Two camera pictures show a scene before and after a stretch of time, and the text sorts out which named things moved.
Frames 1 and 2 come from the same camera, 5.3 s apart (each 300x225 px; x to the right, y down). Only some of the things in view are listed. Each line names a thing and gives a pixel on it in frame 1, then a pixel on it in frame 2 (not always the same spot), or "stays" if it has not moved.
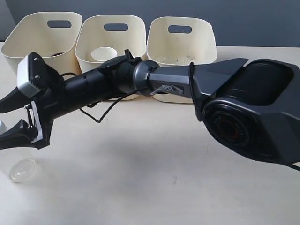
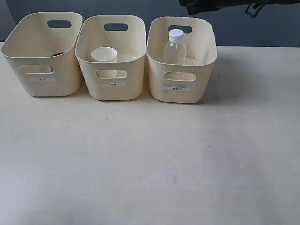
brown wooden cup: [56, 54] stays
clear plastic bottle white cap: [24, 170] → [175, 50]
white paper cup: [102, 54] stays
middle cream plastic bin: [120, 33] stays
